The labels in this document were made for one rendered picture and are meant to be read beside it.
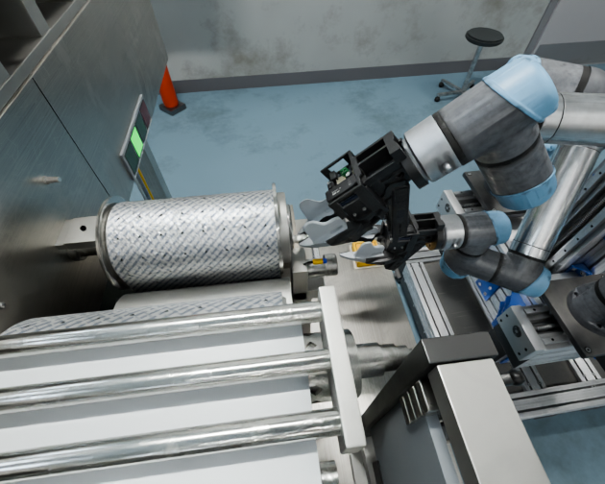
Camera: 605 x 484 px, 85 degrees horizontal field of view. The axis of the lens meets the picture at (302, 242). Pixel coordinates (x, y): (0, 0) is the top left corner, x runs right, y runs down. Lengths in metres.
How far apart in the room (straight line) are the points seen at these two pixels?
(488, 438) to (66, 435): 0.25
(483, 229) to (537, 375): 1.10
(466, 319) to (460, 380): 1.52
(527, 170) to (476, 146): 0.08
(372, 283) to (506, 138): 0.56
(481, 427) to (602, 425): 1.90
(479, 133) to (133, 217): 0.46
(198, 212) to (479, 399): 0.40
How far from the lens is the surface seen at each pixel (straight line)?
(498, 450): 0.25
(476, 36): 3.45
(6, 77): 0.60
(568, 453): 2.02
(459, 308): 1.78
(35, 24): 0.70
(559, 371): 1.87
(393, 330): 0.85
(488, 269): 0.86
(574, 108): 0.64
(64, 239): 0.58
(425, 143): 0.43
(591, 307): 1.16
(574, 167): 0.89
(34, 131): 0.60
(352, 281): 0.89
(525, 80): 0.44
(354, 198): 0.44
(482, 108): 0.44
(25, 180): 0.56
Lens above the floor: 1.66
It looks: 53 degrees down
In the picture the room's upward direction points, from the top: straight up
